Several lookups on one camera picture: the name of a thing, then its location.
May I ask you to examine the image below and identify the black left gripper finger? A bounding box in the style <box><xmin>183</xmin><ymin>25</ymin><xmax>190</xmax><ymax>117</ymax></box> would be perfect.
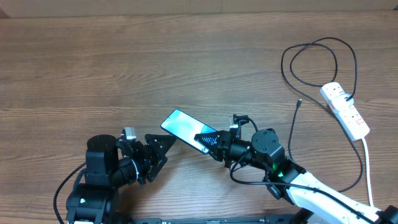
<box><xmin>145</xmin><ymin>134</ymin><xmax>177</xmax><ymax>156</ymax></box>
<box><xmin>146</xmin><ymin>156</ymin><xmax>168</xmax><ymax>182</ymax></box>

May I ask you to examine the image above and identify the blue Samsung Galaxy smartphone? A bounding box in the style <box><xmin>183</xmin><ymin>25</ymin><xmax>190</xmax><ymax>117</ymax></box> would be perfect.
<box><xmin>160</xmin><ymin>109</ymin><xmax>216</xmax><ymax>154</ymax></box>

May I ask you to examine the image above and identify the black USB charging cable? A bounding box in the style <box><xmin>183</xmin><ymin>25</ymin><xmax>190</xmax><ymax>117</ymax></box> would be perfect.
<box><xmin>280</xmin><ymin>37</ymin><xmax>364</xmax><ymax>193</ymax></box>

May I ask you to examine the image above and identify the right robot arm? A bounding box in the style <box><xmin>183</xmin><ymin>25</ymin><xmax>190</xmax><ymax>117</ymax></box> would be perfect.
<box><xmin>194</xmin><ymin>129</ymin><xmax>397</xmax><ymax>223</ymax></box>

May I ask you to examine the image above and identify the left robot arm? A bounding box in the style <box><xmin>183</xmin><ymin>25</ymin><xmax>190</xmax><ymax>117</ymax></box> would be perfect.
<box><xmin>66</xmin><ymin>129</ymin><xmax>177</xmax><ymax>223</ymax></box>

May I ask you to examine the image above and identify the white charger adapter plug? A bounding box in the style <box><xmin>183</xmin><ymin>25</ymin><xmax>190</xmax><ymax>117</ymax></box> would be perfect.
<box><xmin>330</xmin><ymin>93</ymin><xmax>354</xmax><ymax>113</ymax></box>

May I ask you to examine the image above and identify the white power strip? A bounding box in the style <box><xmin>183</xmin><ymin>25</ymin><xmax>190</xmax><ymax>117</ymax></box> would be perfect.
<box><xmin>320</xmin><ymin>82</ymin><xmax>370</xmax><ymax>141</ymax></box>

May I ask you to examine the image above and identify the black right camera cable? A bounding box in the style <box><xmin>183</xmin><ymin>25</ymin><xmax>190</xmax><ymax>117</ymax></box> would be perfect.
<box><xmin>229</xmin><ymin>116</ymin><xmax>379</xmax><ymax>220</ymax></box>

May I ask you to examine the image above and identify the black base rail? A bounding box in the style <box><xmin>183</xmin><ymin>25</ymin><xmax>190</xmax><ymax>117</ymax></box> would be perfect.
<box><xmin>126</xmin><ymin>215</ymin><xmax>294</xmax><ymax>224</ymax></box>

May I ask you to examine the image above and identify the white power strip cord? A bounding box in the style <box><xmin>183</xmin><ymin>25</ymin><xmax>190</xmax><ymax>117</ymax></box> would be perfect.
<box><xmin>360</xmin><ymin>137</ymin><xmax>374</xmax><ymax>208</ymax></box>

